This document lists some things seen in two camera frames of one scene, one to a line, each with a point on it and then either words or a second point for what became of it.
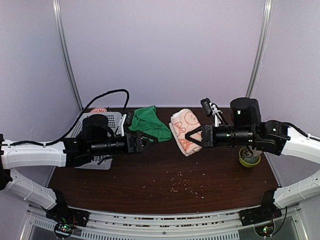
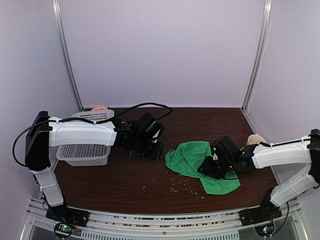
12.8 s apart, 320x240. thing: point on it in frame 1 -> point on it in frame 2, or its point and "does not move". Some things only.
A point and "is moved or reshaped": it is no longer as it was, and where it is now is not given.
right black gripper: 207,130 -> 207,169
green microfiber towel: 145,120 is moved or reshaped
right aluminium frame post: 264,47 does not move
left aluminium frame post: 56,6 does not move
